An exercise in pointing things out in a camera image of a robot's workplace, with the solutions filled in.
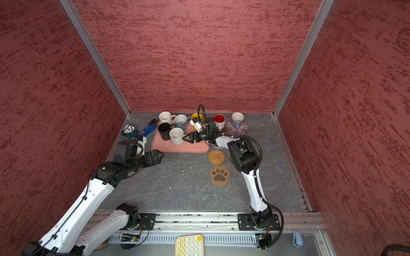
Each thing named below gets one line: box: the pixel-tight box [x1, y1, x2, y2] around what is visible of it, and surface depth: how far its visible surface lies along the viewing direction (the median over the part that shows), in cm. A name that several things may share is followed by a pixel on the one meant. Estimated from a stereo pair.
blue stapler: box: [139, 118, 158, 138], surface depth 109 cm
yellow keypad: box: [175, 234, 205, 256], surface depth 68 cm
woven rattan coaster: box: [208, 149, 226, 166], surface depth 99 cm
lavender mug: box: [231, 112, 245, 130], surface depth 111 cm
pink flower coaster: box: [226, 121, 249, 136], surface depth 112 cm
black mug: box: [157, 122, 177, 141], surface depth 103 cm
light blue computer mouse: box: [292, 229, 304, 248], surface depth 70 cm
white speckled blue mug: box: [174, 114, 191, 131], surface depth 108 cm
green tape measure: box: [121, 124, 139, 138], surface depth 106 cm
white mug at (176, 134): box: [168, 127, 185, 146], surface depth 102 cm
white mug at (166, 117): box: [158, 110, 176, 125], surface depth 109 cm
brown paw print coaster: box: [209, 165, 231, 187], surface depth 91 cm
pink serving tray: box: [151, 121, 210, 154], surface depth 103 cm
